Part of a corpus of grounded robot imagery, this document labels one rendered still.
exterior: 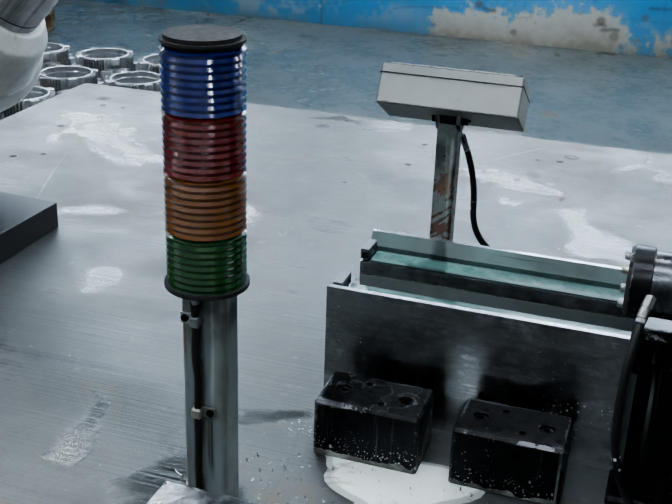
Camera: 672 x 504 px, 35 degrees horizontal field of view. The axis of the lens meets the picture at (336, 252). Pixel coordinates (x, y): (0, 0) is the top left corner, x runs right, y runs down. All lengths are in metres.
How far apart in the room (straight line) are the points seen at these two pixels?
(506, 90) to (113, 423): 0.57
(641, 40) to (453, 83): 5.38
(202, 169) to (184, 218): 0.04
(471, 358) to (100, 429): 0.36
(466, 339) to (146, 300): 0.45
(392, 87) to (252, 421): 0.44
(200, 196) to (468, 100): 0.56
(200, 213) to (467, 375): 0.37
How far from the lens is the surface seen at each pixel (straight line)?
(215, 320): 0.80
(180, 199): 0.75
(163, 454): 1.01
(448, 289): 1.10
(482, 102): 1.23
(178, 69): 0.72
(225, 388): 0.82
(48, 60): 3.68
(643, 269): 0.86
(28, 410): 1.10
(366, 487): 0.96
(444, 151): 1.27
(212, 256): 0.76
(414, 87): 1.25
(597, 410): 1.01
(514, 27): 6.66
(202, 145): 0.73
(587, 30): 6.61
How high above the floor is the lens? 1.37
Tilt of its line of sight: 24 degrees down
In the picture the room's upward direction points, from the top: 2 degrees clockwise
